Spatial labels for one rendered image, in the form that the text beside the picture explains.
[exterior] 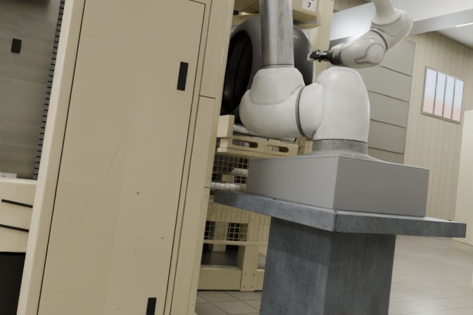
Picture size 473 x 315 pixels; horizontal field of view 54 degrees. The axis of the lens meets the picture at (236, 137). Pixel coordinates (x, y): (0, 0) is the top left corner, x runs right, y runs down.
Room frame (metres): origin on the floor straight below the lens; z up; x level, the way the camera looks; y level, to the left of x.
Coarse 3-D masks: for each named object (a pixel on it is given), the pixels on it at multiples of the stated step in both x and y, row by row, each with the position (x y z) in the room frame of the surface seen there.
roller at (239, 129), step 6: (234, 126) 2.07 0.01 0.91; (240, 126) 2.08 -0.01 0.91; (234, 132) 2.09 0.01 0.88; (240, 132) 2.09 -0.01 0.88; (246, 132) 2.10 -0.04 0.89; (252, 132) 2.11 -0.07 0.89; (270, 138) 2.16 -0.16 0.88; (276, 138) 2.16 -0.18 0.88; (282, 138) 2.17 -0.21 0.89; (288, 138) 2.18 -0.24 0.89; (294, 138) 2.20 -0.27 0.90
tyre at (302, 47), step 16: (256, 16) 2.17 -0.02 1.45; (240, 32) 2.24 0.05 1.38; (256, 32) 2.06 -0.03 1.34; (304, 32) 2.17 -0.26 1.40; (240, 48) 2.46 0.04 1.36; (256, 48) 2.04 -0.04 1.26; (304, 48) 2.08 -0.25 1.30; (240, 64) 2.51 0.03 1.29; (256, 64) 2.02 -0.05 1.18; (304, 64) 2.05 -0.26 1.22; (240, 80) 2.54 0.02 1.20; (304, 80) 2.06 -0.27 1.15; (224, 96) 2.49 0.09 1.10; (240, 96) 2.54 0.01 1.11; (224, 112) 2.28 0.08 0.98
